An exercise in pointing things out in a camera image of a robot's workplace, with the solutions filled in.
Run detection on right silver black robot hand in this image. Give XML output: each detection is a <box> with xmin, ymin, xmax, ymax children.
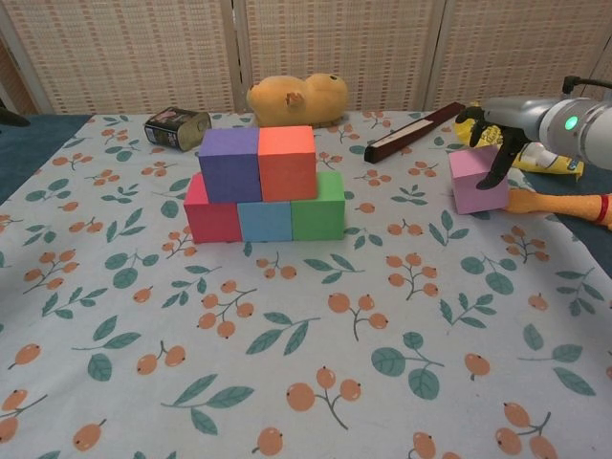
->
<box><xmin>453</xmin><ymin>97</ymin><xmax>557</xmax><ymax>191</ymax></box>

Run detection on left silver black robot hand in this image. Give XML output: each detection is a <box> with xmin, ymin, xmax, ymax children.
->
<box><xmin>0</xmin><ymin>107</ymin><xmax>31</xmax><ymax>128</ymax></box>

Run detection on pink foam cube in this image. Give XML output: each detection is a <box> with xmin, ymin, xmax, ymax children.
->
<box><xmin>448</xmin><ymin>145</ymin><xmax>510</xmax><ymax>215</ymax></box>

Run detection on purple foam cube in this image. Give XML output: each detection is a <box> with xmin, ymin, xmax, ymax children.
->
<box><xmin>198</xmin><ymin>127</ymin><xmax>263</xmax><ymax>203</ymax></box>

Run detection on green foam cube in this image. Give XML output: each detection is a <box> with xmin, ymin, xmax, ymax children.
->
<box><xmin>290</xmin><ymin>170</ymin><xmax>346</xmax><ymax>241</ymax></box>

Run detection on magenta foam cube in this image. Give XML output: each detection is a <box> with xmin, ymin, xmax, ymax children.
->
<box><xmin>184</xmin><ymin>172</ymin><xmax>244</xmax><ymax>245</ymax></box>

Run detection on orange foam cube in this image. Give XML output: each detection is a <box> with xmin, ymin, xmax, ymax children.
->
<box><xmin>257</xmin><ymin>124</ymin><xmax>319</xmax><ymax>202</ymax></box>

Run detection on yellow marshmallow bag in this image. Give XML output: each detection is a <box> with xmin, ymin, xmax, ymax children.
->
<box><xmin>452</xmin><ymin>101</ymin><xmax>585</xmax><ymax>182</ymax></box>

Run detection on yellow rubber chicken toy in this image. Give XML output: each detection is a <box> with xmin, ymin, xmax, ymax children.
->
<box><xmin>506</xmin><ymin>186</ymin><xmax>612</xmax><ymax>229</ymax></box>

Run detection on dark red folding fan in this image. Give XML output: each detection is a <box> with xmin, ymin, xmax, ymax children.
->
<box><xmin>363</xmin><ymin>101</ymin><xmax>467</xmax><ymax>164</ymax></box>

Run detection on woven bamboo folding screen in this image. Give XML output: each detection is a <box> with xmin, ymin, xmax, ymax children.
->
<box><xmin>0</xmin><ymin>0</ymin><xmax>612</xmax><ymax>116</ymax></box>

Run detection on black luncheon meat tin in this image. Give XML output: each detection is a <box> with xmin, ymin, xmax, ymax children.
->
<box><xmin>143</xmin><ymin>108</ymin><xmax>213</xmax><ymax>153</ymax></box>

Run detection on yellow plush toy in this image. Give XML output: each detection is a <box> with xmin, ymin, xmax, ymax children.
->
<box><xmin>246</xmin><ymin>73</ymin><xmax>349</xmax><ymax>140</ymax></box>

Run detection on light blue foam cube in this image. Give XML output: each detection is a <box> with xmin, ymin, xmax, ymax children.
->
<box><xmin>237</xmin><ymin>199</ymin><xmax>294</xmax><ymax>243</ymax></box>

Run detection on floral print tablecloth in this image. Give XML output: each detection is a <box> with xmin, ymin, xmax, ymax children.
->
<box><xmin>0</xmin><ymin>110</ymin><xmax>612</xmax><ymax>459</ymax></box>

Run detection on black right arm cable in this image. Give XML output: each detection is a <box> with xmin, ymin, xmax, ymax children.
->
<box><xmin>562</xmin><ymin>75</ymin><xmax>612</xmax><ymax>97</ymax></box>

